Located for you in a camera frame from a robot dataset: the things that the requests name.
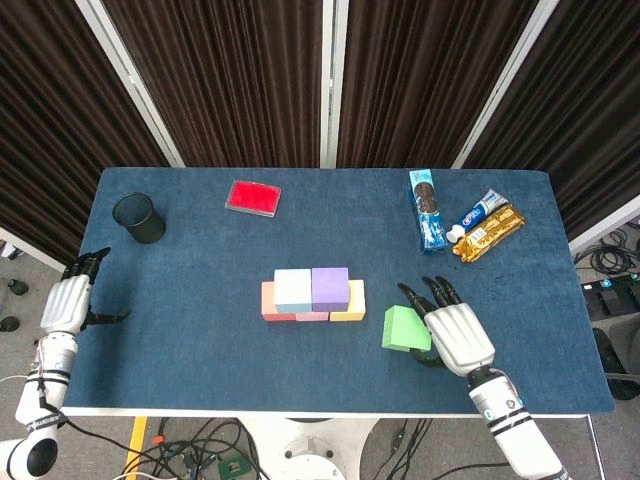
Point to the black floor caster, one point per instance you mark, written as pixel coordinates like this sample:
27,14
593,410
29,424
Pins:
17,286
9,324

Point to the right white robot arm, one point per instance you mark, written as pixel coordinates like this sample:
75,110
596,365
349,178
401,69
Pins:
515,430

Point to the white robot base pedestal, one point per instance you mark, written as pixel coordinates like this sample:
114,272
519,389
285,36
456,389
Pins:
310,450

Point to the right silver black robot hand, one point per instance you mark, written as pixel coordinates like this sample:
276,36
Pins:
460,337

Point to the purple cube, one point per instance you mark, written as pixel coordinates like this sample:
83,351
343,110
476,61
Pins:
330,287

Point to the black mesh pen cup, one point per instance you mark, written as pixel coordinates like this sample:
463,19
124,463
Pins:
145,227

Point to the red ink pad case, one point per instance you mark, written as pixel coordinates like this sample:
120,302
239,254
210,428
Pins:
252,197

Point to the blue cookie box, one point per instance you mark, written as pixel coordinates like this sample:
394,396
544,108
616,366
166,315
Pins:
430,225

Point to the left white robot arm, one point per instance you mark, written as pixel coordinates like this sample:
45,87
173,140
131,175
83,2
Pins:
45,390

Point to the gold foil snack pack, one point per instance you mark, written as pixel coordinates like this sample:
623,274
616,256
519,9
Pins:
487,232

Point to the brown partition panel white frame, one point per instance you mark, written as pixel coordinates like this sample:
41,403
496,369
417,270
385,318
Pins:
415,90
575,125
50,125
225,90

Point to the white table frame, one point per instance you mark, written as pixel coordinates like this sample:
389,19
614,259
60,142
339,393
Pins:
250,413

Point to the green cube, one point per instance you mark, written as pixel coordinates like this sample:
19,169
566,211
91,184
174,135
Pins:
402,327

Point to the pink cube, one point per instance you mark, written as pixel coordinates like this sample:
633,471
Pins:
312,316

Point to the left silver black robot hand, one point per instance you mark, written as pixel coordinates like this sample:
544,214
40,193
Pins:
67,302

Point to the blue table cloth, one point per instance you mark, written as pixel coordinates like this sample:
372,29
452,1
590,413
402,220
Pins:
200,370

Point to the light blue cube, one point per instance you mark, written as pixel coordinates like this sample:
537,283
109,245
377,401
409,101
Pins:
292,287

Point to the white blue toothpaste tube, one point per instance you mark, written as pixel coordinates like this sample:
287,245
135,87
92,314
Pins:
475,215

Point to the green circuit board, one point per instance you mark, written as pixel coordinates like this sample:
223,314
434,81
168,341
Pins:
232,467

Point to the yellow cube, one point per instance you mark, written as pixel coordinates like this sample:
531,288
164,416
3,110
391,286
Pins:
356,300

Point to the red-orange cube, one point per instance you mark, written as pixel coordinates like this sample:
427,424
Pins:
267,300

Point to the yellow floor tape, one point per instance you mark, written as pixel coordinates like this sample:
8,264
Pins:
136,440

